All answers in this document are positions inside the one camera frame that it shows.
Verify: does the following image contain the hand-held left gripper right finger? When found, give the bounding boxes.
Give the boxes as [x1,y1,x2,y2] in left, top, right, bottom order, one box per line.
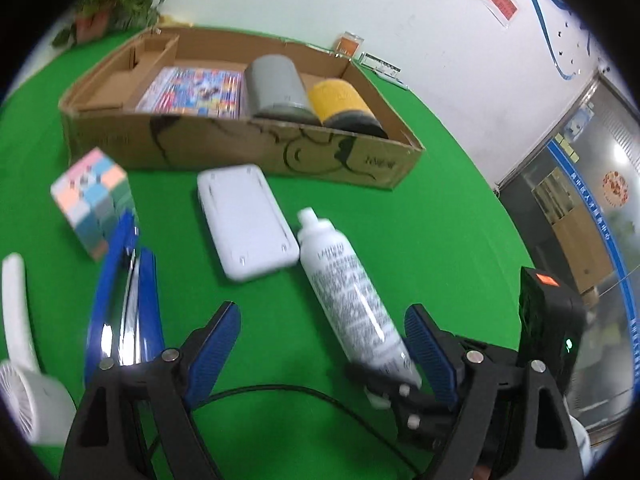
[404,304,586,480]

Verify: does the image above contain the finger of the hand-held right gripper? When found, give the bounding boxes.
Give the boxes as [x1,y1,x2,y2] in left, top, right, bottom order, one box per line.
[345,362,456,453]

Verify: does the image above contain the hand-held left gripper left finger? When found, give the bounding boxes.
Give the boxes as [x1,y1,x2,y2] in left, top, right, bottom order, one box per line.
[59,301,242,480]

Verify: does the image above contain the blue stapler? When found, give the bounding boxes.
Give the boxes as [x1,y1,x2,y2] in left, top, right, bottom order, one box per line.
[84,211,166,386]

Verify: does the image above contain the white spray bottle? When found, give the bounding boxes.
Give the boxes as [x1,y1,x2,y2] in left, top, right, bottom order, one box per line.
[296,207,423,410]

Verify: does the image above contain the white power bank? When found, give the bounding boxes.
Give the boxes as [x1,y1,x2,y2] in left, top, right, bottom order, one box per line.
[196,163,301,282]

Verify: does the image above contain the white handheld fan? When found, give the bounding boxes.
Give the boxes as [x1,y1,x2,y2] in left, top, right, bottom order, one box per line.
[0,252,78,446]

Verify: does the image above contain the pastel puzzle cube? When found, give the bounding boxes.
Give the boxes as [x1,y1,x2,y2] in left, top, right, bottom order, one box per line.
[50,147,137,262]

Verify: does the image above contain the brown cardboard box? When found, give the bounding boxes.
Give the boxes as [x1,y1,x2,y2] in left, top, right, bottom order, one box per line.
[58,26,427,192]

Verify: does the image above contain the colourful printed toy box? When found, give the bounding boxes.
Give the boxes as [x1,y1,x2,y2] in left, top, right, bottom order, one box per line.
[135,66,246,121]

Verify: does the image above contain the silver cylindrical can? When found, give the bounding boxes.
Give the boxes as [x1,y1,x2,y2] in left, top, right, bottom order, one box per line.
[243,55,321,125]

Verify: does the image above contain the yellow jar with black lid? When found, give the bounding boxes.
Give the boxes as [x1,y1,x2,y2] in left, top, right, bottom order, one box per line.
[307,79,390,140]

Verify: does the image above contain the glass door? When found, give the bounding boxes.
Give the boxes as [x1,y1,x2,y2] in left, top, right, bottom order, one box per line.
[497,67,640,436]

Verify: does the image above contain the small orange jar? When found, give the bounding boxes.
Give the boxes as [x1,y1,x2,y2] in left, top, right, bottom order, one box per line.
[334,31,363,58]

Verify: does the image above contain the black cable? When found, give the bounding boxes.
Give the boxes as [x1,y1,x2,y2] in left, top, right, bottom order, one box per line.
[147,384,426,478]

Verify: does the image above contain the blue wall decal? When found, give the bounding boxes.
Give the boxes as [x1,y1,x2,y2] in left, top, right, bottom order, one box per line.
[505,0,601,81]

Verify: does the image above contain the red wall sign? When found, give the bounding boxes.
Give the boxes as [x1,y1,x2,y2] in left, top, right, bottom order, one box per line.
[482,0,521,25]

